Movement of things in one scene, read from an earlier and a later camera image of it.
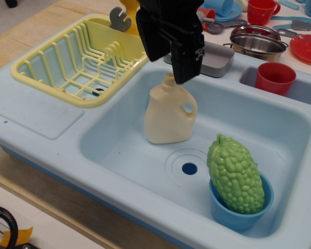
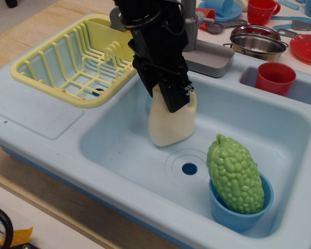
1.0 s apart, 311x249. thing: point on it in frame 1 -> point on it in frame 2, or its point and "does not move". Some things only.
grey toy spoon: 217,27 does not move
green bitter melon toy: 236,176 does not move
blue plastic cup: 226,216 does not move
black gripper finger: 186,59 -> 174,91
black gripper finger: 157,42 -> 149,75
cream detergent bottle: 165,121 does not move
